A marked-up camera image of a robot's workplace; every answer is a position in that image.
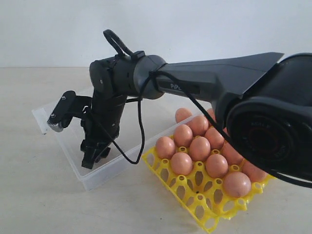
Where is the clear plastic storage box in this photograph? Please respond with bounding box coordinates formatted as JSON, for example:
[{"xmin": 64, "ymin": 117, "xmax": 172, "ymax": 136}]
[{"xmin": 45, "ymin": 85, "xmax": 203, "ymax": 192}]

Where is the yellow plastic egg tray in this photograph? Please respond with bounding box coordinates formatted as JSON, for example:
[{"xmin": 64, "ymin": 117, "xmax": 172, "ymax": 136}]
[{"xmin": 142, "ymin": 137, "xmax": 273, "ymax": 234}]

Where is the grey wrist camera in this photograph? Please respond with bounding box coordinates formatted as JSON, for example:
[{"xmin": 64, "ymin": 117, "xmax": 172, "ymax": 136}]
[{"xmin": 47, "ymin": 91, "xmax": 76, "ymax": 132}]

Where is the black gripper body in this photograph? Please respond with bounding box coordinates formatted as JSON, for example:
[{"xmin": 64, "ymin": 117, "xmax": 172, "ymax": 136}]
[{"xmin": 80, "ymin": 90, "xmax": 127, "ymax": 162}]

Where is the brown egg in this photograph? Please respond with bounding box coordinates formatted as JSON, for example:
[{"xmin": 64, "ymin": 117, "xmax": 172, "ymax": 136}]
[
  {"xmin": 223, "ymin": 126, "xmax": 231, "ymax": 137},
  {"xmin": 189, "ymin": 136, "xmax": 211, "ymax": 161},
  {"xmin": 205, "ymin": 154, "xmax": 229, "ymax": 178},
  {"xmin": 170, "ymin": 152, "xmax": 193, "ymax": 176},
  {"xmin": 174, "ymin": 124, "xmax": 193, "ymax": 147},
  {"xmin": 206, "ymin": 108, "xmax": 217, "ymax": 128},
  {"xmin": 223, "ymin": 172, "xmax": 251, "ymax": 198},
  {"xmin": 175, "ymin": 107, "xmax": 192, "ymax": 123},
  {"xmin": 156, "ymin": 136, "xmax": 176, "ymax": 159},
  {"xmin": 204, "ymin": 127, "xmax": 225, "ymax": 150},
  {"xmin": 241, "ymin": 161, "xmax": 267, "ymax": 182},
  {"xmin": 221, "ymin": 142, "xmax": 244, "ymax": 166},
  {"xmin": 188, "ymin": 115, "xmax": 209, "ymax": 137}
]

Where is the black cable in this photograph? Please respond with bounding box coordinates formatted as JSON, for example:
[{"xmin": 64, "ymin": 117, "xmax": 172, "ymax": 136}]
[{"xmin": 82, "ymin": 29, "xmax": 312, "ymax": 186}]

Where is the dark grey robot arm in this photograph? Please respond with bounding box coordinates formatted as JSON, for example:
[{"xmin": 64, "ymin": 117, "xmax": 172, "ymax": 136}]
[{"xmin": 81, "ymin": 51, "xmax": 312, "ymax": 188}]

